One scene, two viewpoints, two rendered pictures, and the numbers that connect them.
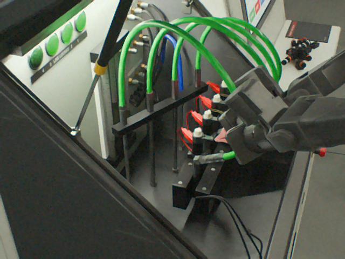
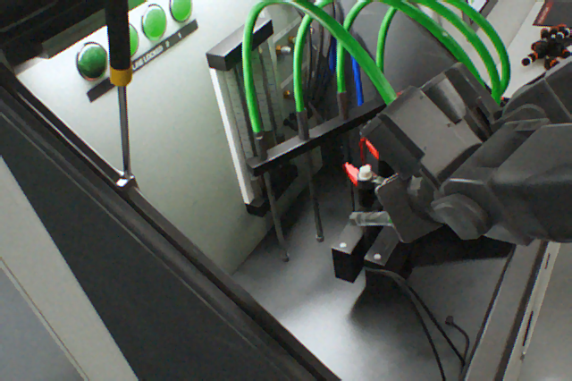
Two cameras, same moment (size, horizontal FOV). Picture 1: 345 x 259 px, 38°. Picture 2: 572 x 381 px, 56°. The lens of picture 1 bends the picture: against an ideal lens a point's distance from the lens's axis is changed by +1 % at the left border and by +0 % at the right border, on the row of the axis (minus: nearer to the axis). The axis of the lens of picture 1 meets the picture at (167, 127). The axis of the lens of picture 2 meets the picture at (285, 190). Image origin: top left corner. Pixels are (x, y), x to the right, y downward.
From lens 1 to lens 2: 0.38 m
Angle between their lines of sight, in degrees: 14
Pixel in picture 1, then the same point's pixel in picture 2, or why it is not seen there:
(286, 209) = (507, 296)
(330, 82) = not seen: outside the picture
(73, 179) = (131, 254)
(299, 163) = not seen: hidden behind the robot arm
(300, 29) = (557, 12)
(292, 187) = (521, 258)
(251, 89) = (404, 107)
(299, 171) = not seen: hidden behind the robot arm
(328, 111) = (559, 163)
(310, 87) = (548, 101)
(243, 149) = (408, 215)
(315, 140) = (527, 224)
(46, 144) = (82, 199)
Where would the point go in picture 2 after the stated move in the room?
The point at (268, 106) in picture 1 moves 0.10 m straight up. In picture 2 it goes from (439, 141) to (445, 21)
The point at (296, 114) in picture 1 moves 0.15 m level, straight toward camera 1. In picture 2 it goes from (491, 163) to (429, 336)
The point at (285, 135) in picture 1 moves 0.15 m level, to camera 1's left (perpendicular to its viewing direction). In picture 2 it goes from (464, 207) to (256, 206)
